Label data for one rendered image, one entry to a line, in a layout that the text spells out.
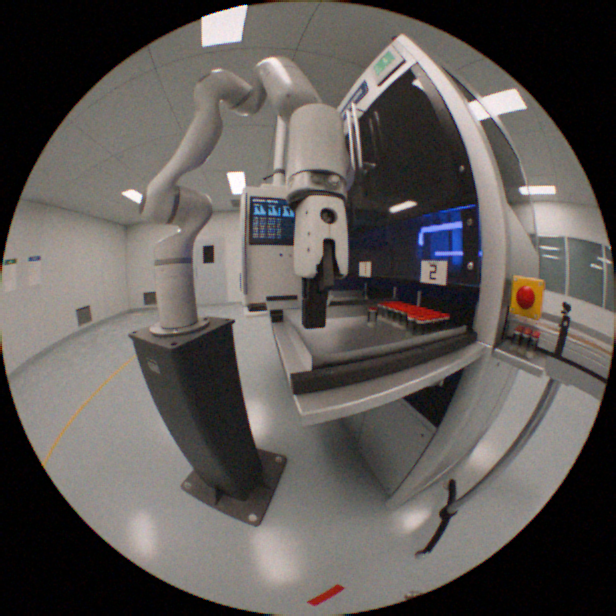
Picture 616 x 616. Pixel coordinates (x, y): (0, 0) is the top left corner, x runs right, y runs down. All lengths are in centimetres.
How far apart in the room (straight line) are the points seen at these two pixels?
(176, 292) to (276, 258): 74
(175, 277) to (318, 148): 44
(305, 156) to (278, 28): 183
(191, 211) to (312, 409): 55
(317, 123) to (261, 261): 93
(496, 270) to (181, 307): 74
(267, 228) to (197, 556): 175
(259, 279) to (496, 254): 107
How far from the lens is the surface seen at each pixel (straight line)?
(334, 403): 20
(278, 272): 113
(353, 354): 23
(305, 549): 101
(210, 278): 587
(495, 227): 46
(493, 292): 45
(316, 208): 21
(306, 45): 208
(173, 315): 54
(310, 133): 28
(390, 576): 107
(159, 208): 55
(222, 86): 63
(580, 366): 57
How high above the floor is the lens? 101
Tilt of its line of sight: 12 degrees down
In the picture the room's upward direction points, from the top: straight up
